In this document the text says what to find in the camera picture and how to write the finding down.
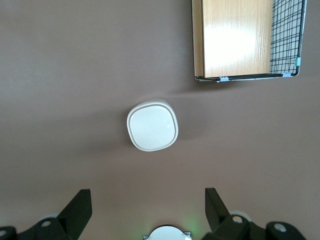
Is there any light wooden shelf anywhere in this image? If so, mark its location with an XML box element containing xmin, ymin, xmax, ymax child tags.
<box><xmin>191</xmin><ymin>0</ymin><xmax>274</xmax><ymax>79</ymax></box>

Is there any brown table cover cloth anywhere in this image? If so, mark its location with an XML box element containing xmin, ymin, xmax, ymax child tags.
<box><xmin>0</xmin><ymin>0</ymin><xmax>320</xmax><ymax>240</ymax></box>

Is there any black wire mesh rack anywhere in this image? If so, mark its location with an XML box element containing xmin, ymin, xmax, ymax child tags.
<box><xmin>194</xmin><ymin>0</ymin><xmax>308</xmax><ymax>83</ymax></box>

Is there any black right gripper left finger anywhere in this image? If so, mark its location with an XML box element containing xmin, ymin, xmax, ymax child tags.
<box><xmin>0</xmin><ymin>189</ymin><xmax>93</xmax><ymax>240</ymax></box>

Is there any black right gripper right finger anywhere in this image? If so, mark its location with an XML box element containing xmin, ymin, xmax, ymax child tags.
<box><xmin>204</xmin><ymin>187</ymin><xmax>307</xmax><ymax>240</ymax></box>

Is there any white lidded trash can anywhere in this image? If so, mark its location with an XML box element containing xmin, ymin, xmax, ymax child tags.
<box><xmin>126</xmin><ymin>99</ymin><xmax>180</xmax><ymax>153</ymax></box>

